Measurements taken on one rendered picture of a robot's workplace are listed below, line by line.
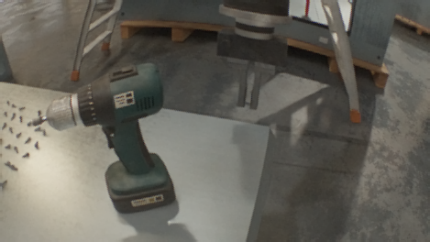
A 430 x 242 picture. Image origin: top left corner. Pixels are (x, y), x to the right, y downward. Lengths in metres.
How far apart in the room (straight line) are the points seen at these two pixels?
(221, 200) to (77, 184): 0.27
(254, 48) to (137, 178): 0.30
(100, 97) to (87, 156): 0.28
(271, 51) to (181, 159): 0.25
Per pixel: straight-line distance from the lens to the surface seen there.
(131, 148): 0.39
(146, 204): 0.46
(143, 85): 0.33
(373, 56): 2.50
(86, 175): 0.56
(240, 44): 0.54
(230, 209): 0.48
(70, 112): 0.35
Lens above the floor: 1.05
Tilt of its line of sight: 40 degrees down
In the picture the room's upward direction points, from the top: 2 degrees clockwise
